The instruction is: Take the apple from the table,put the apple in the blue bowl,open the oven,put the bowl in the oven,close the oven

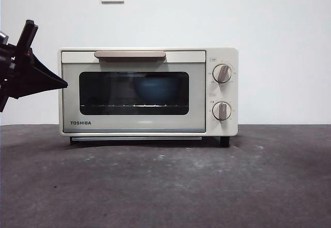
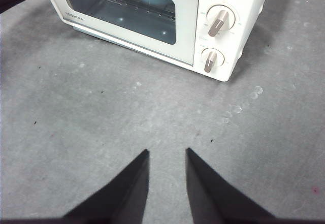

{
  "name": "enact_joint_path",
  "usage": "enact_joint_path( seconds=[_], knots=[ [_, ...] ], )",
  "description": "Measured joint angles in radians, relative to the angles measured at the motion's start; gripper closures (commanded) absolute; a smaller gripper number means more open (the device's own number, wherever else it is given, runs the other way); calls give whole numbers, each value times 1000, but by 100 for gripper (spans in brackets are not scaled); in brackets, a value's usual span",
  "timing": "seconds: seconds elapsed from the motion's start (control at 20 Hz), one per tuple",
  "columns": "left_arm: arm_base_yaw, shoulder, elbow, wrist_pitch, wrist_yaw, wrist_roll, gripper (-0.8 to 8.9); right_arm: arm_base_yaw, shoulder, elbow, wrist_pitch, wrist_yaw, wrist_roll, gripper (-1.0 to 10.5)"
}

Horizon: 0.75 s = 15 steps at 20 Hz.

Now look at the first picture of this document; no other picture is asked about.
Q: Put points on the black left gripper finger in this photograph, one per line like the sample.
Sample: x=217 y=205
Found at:
x=38 y=67
x=33 y=85

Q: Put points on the blue ribbed bowl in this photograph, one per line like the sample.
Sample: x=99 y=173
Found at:
x=155 y=89

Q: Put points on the black oven foot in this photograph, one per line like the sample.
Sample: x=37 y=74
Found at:
x=224 y=142
x=71 y=141

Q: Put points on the cream oven knob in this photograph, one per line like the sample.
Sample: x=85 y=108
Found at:
x=221 y=111
x=222 y=73

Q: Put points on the cream Toshiba toaster oven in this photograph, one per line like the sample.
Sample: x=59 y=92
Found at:
x=234 y=96

